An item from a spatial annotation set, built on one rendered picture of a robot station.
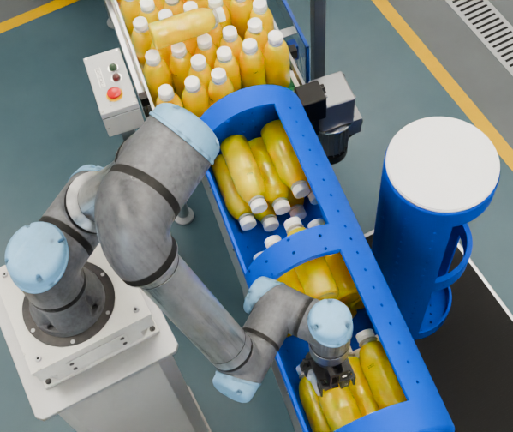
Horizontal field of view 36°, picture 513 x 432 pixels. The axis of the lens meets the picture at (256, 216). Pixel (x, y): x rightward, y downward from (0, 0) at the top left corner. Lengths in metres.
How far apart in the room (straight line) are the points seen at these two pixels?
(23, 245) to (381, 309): 0.71
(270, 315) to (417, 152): 0.79
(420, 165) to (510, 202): 1.24
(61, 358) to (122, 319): 0.14
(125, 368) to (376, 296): 0.54
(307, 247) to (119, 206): 0.66
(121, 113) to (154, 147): 0.98
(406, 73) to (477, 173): 1.54
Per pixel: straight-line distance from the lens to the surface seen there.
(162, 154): 1.12
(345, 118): 2.41
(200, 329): 1.25
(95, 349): 1.65
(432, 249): 2.13
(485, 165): 2.04
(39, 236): 1.49
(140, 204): 1.09
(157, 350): 1.70
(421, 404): 1.59
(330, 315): 1.37
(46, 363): 1.64
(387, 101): 3.42
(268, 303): 1.40
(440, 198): 1.98
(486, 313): 2.84
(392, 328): 1.64
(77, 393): 1.71
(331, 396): 1.66
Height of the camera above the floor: 2.73
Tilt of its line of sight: 61 degrees down
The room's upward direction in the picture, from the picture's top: 8 degrees counter-clockwise
